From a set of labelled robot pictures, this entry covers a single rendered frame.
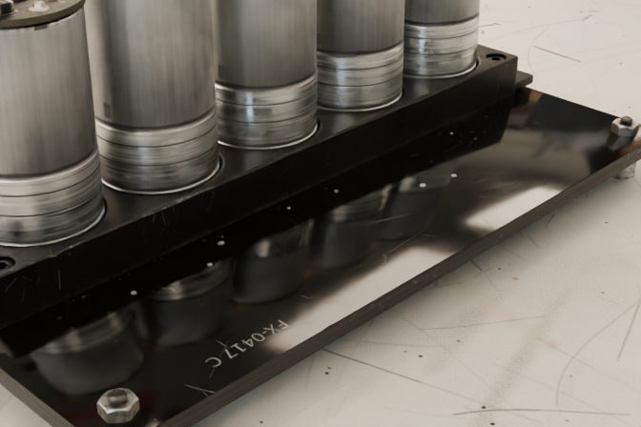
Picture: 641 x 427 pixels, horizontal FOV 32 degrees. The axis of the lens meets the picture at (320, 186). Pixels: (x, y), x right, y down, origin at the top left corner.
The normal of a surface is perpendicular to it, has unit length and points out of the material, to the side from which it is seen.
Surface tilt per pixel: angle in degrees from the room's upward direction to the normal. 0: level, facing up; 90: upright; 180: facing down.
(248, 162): 0
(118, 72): 90
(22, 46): 90
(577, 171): 0
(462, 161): 0
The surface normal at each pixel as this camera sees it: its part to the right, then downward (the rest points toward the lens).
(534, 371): 0.00, -0.89
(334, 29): -0.29, 0.44
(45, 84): 0.54, 0.39
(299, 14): 0.74, 0.31
